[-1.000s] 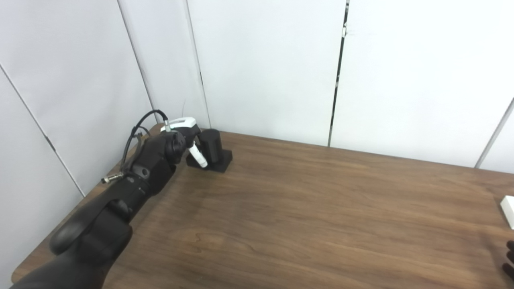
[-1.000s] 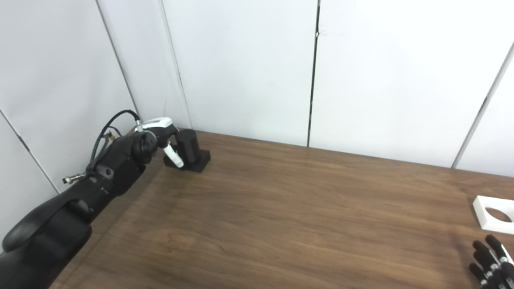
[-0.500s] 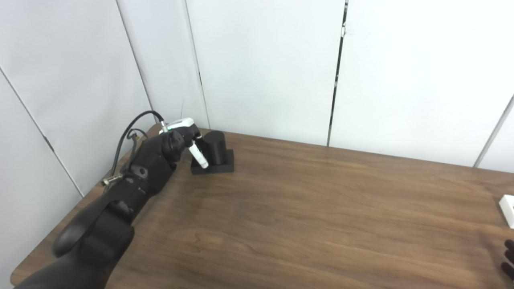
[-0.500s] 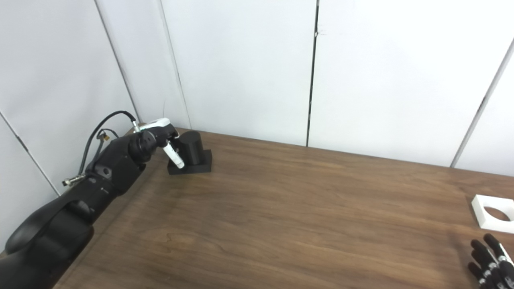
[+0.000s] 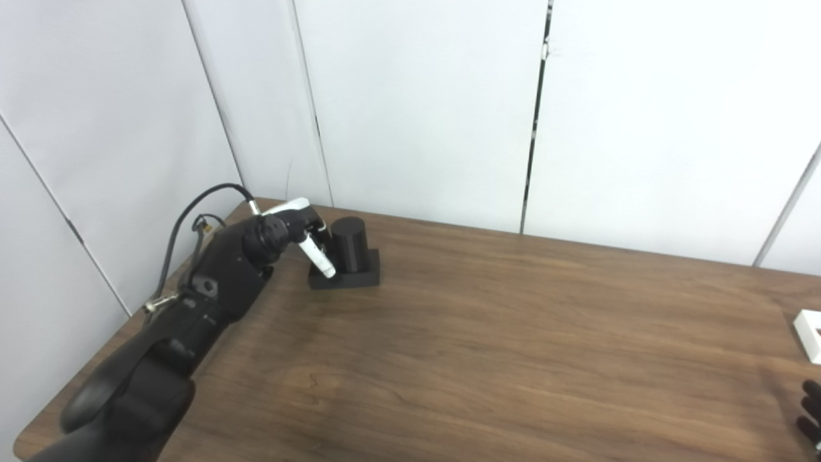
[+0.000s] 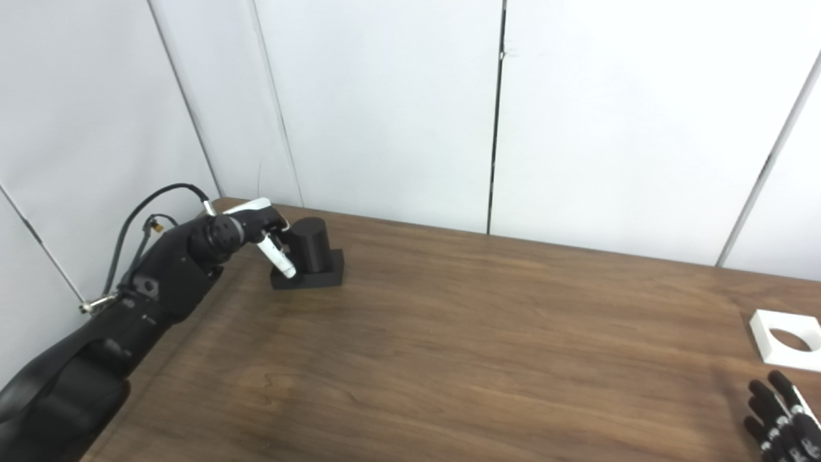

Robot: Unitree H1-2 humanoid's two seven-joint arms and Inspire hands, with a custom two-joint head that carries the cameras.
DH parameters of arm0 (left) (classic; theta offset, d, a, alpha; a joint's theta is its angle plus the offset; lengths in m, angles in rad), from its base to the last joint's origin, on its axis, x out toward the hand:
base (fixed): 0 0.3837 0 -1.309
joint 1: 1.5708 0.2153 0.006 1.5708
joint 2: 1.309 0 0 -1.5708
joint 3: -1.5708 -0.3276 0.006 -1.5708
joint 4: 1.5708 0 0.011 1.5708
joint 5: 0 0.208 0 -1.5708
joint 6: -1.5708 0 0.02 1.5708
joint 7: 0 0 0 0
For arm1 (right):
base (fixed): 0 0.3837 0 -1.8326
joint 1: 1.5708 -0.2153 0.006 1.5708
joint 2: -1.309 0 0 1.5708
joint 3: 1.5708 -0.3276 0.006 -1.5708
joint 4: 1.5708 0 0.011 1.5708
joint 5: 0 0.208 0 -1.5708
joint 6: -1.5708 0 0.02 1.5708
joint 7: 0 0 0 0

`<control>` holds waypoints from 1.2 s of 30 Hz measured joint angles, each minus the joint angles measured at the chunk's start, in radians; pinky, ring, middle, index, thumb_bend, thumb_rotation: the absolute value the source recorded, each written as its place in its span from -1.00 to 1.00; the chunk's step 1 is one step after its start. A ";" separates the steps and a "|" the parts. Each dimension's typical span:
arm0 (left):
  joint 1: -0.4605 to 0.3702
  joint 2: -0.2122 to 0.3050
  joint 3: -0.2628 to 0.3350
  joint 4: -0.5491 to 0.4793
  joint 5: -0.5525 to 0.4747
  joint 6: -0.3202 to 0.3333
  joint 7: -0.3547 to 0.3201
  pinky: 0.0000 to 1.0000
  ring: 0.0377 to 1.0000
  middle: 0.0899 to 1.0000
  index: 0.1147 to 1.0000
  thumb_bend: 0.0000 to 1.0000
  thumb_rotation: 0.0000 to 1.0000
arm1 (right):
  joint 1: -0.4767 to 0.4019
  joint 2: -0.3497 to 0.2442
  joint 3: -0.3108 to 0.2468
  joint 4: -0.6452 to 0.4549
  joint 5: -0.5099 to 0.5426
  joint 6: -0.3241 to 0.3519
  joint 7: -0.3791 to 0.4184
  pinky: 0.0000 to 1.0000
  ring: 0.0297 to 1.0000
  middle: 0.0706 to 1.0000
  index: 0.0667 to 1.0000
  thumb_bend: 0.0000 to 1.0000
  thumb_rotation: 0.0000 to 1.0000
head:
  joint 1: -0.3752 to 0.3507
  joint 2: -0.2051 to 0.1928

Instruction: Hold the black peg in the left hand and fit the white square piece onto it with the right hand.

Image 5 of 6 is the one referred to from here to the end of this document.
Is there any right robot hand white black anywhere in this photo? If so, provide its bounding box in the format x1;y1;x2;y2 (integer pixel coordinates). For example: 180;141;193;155
797;380;821;450

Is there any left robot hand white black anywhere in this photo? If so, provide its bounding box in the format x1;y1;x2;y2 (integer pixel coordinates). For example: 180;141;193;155
257;198;337;278

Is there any black peg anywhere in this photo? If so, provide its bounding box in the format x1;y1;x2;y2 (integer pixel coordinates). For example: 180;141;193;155
308;217;381;289

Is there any white square piece with hole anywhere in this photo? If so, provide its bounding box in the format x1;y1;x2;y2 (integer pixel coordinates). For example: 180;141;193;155
793;310;821;364

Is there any thin cable with yellow connector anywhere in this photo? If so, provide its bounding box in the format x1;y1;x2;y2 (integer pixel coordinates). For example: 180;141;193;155
144;215;225;314

